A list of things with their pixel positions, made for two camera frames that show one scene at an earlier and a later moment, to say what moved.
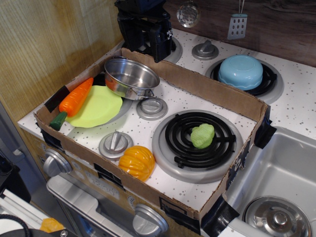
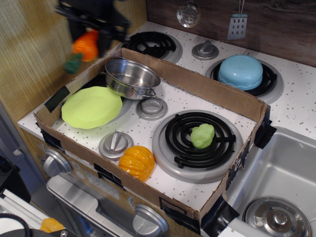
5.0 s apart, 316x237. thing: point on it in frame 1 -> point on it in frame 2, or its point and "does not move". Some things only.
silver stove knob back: [206, 51] does not move
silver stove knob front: [112, 145] does not move
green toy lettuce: [202, 136] does not move
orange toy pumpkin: [138, 161] does not move
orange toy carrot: [71, 102] -> [85, 47]
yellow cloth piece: [50, 225] does not move
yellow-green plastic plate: [100, 105] does not move
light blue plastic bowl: [241, 71] does not move
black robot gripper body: [145, 27] -> [103, 15]
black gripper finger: [160, 37] -> [105, 39]
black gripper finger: [132, 33] -> [77, 28]
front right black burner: [179, 159] does not move
